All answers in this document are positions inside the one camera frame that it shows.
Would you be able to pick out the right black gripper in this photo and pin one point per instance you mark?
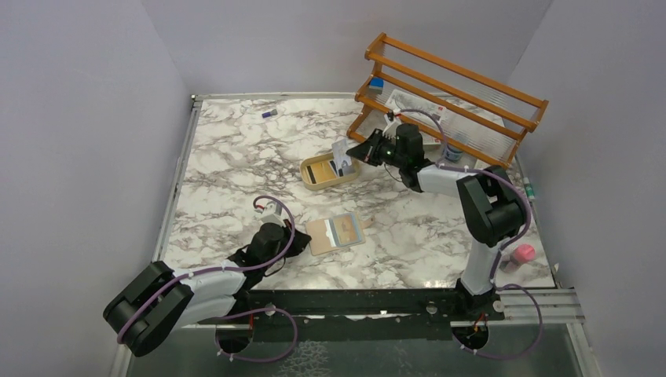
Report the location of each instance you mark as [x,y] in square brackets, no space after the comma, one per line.
[375,148]

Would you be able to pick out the beige card holder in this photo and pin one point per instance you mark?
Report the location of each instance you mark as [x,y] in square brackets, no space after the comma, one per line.
[320,244]

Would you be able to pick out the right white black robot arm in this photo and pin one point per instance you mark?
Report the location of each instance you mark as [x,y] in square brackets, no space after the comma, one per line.
[494,211]

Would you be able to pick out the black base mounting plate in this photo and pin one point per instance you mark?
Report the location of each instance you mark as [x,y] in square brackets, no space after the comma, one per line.
[438,314]

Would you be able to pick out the blue white small jar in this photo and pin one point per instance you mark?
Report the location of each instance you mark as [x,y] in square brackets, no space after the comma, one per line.
[452,153]

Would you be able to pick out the clear printed packet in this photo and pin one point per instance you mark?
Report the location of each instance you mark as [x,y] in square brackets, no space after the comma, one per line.
[404,100]

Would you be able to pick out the pink round cap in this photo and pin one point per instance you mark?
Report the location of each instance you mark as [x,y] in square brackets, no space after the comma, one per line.
[519,256]

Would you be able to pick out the green white tube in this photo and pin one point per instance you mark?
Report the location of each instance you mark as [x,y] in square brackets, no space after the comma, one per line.
[529,191]

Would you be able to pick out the yellow card with black stripe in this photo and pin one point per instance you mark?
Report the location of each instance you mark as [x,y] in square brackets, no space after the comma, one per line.
[320,172]

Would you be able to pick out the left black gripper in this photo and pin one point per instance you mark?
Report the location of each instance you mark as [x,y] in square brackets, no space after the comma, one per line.
[290,243]

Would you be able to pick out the white card in tray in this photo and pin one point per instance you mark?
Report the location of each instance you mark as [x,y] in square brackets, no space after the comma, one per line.
[345,168]

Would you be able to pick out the small grey box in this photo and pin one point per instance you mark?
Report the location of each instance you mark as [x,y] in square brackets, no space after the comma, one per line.
[428,140]

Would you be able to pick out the orange wooden shelf rack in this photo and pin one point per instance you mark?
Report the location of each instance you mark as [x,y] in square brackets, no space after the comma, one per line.
[487,119]

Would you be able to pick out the blue grey eraser block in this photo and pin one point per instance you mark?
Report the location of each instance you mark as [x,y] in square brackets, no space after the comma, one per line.
[376,85]

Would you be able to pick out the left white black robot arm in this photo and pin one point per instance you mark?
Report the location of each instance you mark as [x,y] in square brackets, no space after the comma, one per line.
[160,300]

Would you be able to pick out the tan card in holder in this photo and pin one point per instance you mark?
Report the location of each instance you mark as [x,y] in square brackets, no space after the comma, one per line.
[345,228]

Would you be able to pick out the beige oval tray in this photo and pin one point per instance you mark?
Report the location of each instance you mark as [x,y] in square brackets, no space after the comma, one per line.
[337,181]

